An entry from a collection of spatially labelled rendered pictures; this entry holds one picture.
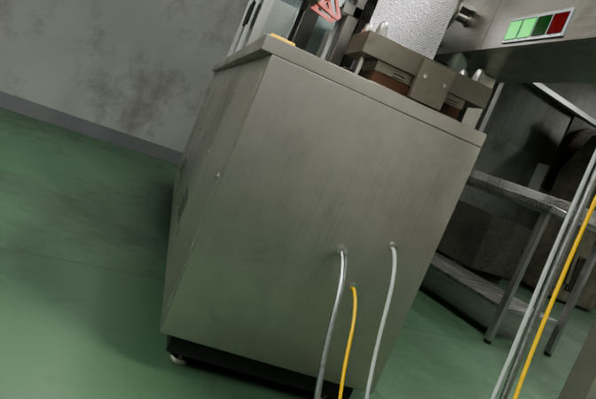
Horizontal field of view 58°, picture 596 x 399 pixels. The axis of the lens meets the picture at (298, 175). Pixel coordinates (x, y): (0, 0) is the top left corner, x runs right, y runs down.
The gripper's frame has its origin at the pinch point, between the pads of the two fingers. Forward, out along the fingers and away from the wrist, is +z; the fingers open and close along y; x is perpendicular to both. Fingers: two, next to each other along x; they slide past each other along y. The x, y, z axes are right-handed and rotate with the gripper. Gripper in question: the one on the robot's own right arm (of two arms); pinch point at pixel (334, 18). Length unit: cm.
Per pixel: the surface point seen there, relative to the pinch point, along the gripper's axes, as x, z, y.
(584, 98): 389, 310, -481
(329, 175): -31, 30, 25
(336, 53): -3.0, 9.7, -8.0
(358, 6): 10.7, 1.8, -7.0
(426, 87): 4.4, 27.8, 21.7
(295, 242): -49, 40, 25
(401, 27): 16.1, 13.7, 0.4
